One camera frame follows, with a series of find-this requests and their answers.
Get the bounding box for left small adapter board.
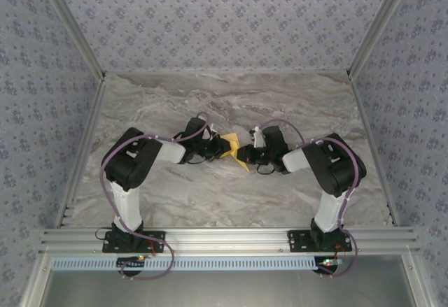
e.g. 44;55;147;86
117;255;146;269

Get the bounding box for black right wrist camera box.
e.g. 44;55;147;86
248;124;288;151

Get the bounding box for grey metal sheet panel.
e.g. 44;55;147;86
20;254;432;307

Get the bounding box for aluminium left side rail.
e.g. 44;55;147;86
54;76;108;230

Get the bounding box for small adapter board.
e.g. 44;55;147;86
316;257;346;270
117;255;146;269

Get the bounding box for aluminium right side rail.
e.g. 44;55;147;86
346;71;402;228

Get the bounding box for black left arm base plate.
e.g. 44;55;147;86
101;229;166;254

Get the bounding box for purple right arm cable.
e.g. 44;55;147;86
260;118;363;278

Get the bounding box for yellow square paper sheet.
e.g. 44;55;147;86
219;131;251;173

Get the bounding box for pale slotted cable duct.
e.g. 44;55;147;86
51;256;321;272

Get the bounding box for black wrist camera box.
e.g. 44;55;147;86
183;116;215;141
248;124;288;151

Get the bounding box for aluminium left corner post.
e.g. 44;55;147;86
34;0;107;81

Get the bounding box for right small adapter board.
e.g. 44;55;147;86
316;257;346;270

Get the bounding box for aluminium right corner post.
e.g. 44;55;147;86
345;0;419;79

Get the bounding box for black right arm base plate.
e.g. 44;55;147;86
287;229;353;254

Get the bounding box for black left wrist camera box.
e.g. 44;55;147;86
183;116;215;141

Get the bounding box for aluminium mounting rail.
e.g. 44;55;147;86
38;227;421;255

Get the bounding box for aluminium corner post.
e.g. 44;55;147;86
34;0;107;81
345;0;419;79

